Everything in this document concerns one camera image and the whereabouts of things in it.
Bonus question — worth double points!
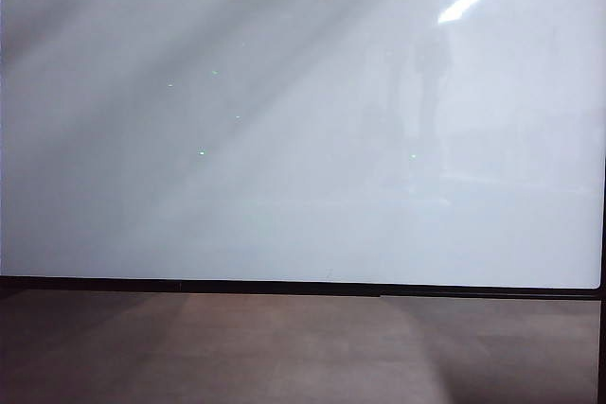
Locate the white whiteboard with black frame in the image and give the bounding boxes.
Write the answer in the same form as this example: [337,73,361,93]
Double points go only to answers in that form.
[0,0,606,302]

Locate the black whiteboard stand post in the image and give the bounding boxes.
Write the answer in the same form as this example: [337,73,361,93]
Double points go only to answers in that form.
[597,298,606,404]

